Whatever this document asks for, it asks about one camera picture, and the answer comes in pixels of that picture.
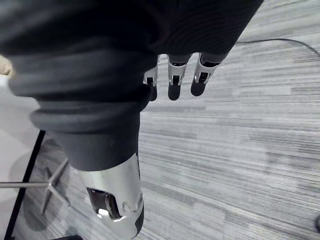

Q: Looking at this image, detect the beige object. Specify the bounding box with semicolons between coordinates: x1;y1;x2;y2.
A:
0;55;13;76

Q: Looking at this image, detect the white table with black edge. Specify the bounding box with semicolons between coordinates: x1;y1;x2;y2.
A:
0;73;47;240

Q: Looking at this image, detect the silver metal cross-base stand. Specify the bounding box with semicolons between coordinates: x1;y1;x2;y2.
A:
0;157;72;215

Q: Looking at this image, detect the black cable on floor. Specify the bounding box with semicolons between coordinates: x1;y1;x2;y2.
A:
234;38;320;56

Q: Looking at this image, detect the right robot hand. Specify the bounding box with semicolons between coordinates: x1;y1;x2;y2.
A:
0;0;265;240

